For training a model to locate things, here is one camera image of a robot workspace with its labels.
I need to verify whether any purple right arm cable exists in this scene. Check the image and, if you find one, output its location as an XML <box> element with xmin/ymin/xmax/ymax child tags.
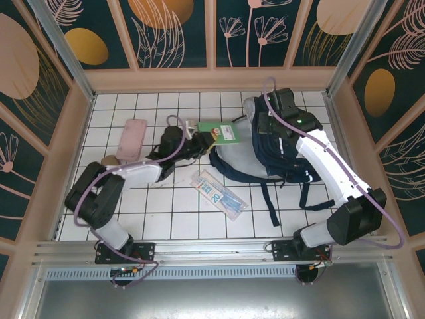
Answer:
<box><xmin>262</xmin><ymin>76</ymin><xmax>406</xmax><ymax>286</ymax></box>

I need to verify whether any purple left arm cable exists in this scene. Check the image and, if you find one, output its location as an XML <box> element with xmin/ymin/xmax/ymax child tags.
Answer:
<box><xmin>73</xmin><ymin>114</ymin><xmax>187</xmax><ymax>289</ymax></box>

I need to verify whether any aluminium corner post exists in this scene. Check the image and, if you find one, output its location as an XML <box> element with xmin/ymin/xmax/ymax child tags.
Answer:
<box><xmin>324</xmin><ymin>0</ymin><xmax>390</xmax><ymax>98</ymax></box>
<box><xmin>26</xmin><ymin>0</ymin><xmax>98</xmax><ymax>101</ymax></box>

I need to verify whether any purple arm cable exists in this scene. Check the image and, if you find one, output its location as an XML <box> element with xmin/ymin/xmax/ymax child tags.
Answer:
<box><xmin>73</xmin><ymin>114</ymin><xmax>187</xmax><ymax>289</ymax></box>
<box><xmin>262</xmin><ymin>76</ymin><xmax>406</xmax><ymax>286</ymax></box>

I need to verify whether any aluminium mounting rail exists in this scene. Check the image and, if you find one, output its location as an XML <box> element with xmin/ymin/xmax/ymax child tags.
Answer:
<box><xmin>31</xmin><ymin>235</ymin><xmax>398</xmax><ymax>267</ymax></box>

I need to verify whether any slotted grey cable duct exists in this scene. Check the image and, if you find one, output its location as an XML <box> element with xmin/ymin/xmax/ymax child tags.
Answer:
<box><xmin>42</xmin><ymin>267</ymin><xmax>386</xmax><ymax>282</ymax></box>

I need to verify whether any clear pack of blue pens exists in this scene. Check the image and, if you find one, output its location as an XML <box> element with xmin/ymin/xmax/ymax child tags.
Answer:
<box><xmin>189</xmin><ymin>169</ymin><xmax>250</xmax><ymax>221</ymax></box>

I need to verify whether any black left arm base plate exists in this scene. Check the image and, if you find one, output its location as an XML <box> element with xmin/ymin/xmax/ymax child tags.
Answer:
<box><xmin>94</xmin><ymin>241</ymin><xmax>157</xmax><ymax>265</ymax></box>

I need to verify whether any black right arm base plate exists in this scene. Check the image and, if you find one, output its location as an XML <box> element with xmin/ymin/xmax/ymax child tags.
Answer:
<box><xmin>265</xmin><ymin>238</ymin><xmax>333</xmax><ymax>263</ymax></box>

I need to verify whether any pink pencil case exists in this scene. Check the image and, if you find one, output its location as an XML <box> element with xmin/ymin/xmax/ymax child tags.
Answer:
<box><xmin>116</xmin><ymin>118</ymin><xmax>149</xmax><ymax>164</ymax></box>

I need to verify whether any small circuit board with wires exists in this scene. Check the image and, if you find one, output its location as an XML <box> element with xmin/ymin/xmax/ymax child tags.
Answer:
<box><xmin>307</xmin><ymin>260</ymin><xmax>333</xmax><ymax>271</ymax></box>
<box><xmin>111</xmin><ymin>265</ymin><xmax>141</xmax><ymax>277</ymax></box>

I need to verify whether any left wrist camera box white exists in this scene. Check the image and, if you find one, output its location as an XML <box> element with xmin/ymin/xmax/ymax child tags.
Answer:
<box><xmin>185</xmin><ymin>120</ymin><xmax>199</xmax><ymax>141</ymax></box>

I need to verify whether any grey metal sheet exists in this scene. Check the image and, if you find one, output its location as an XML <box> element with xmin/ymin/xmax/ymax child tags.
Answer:
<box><xmin>19</xmin><ymin>278</ymin><xmax>410</xmax><ymax>319</ymax></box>

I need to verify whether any navy blue student backpack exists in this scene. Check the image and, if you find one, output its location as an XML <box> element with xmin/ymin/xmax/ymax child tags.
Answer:
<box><xmin>209</xmin><ymin>96</ymin><xmax>335</xmax><ymax>228</ymax></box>

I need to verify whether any green notebook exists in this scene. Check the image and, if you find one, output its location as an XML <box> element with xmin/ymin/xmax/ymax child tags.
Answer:
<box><xmin>196</xmin><ymin>120</ymin><xmax>241</xmax><ymax>147</ymax></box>

